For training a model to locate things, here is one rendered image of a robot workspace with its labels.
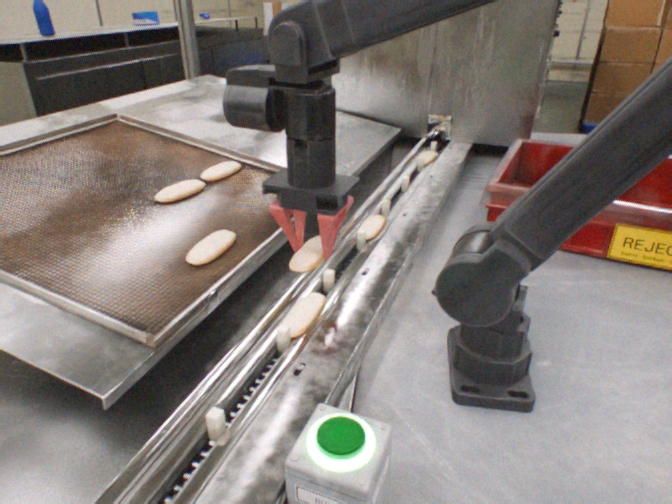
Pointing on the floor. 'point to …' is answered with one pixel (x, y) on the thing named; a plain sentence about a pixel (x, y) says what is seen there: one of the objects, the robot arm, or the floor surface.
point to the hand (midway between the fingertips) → (312, 248)
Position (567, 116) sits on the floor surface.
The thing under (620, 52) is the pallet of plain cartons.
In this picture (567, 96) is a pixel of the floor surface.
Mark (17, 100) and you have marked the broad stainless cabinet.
